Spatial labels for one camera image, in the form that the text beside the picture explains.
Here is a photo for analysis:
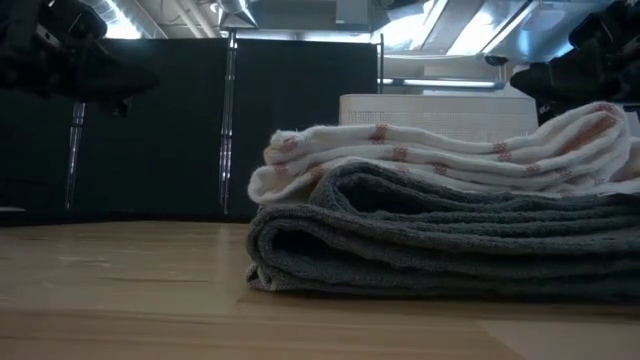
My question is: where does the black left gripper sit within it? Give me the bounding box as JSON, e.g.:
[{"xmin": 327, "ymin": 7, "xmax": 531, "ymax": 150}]
[{"xmin": 0, "ymin": 29, "xmax": 162, "ymax": 120}]

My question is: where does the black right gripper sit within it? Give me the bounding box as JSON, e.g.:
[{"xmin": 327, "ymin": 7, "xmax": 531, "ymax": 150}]
[{"xmin": 509, "ymin": 0, "xmax": 640, "ymax": 125}]

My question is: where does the white towel with red checks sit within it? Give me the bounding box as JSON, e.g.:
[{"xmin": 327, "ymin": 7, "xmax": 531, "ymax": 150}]
[{"xmin": 246, "ymin": 100, "xmax": 640, "ymax": 207}]

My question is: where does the dark grey terry towel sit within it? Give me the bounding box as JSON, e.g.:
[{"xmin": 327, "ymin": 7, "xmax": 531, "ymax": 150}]
[{"xmin": 244, "ymin": 161, "xmax": 640, "ymax": 305}]

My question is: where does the black folding partition screen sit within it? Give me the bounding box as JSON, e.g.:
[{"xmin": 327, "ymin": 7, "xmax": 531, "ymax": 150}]
[{"xmin": 0, "ymin": 28, "xmax": 384, "ymax": 224}]

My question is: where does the long LED light bar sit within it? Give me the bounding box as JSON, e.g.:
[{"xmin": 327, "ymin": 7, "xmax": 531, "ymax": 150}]
[{"xmin": 377, "ymin": 76, "xmax": 505, "ymax": 92}]

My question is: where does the white plastic basket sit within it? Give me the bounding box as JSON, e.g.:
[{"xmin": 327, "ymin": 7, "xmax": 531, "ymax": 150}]
[{"xmin": 338, "ymin": 92, "xmax": 541, "ymax": 144}]

